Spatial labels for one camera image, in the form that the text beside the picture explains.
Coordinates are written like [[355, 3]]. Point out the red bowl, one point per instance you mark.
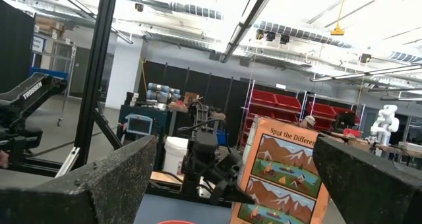
[[176, 222]]

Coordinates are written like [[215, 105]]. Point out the black aluminium table frame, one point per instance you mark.
[[95, 69]]

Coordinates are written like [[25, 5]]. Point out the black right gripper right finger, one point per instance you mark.
[[369, 191]]

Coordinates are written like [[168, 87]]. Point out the person's hand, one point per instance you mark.
[[2, 159]]

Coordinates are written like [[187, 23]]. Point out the silver aluminium rail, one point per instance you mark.
[[67, 163]]

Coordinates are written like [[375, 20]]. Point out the teal cabinet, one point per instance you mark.
[[161, 118]]

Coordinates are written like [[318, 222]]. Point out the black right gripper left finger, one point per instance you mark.
[[99, 197]]

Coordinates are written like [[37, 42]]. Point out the orange Cheerios cereal box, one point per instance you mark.
[[280, 171]]

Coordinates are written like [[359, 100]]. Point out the white humanoid robot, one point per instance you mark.
[[385, 122]]

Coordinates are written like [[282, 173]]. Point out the wooden side board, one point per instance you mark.
[[165, 177]]

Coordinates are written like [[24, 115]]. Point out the shelf with red bins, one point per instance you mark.
[[273, 102]]

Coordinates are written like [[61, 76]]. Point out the small screen device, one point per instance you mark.
[[139, 125]]

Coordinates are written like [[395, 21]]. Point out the white bucket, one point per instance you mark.
[[174, 151]]

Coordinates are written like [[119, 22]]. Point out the black partition wall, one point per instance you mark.
[[211, 85]]

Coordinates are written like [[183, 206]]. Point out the person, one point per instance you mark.
[[309, 121]]

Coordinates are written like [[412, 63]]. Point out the long ceiling light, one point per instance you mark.
[[362, 74], [247, 19]]

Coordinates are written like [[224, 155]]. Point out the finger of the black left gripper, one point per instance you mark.
[[230, 196]]

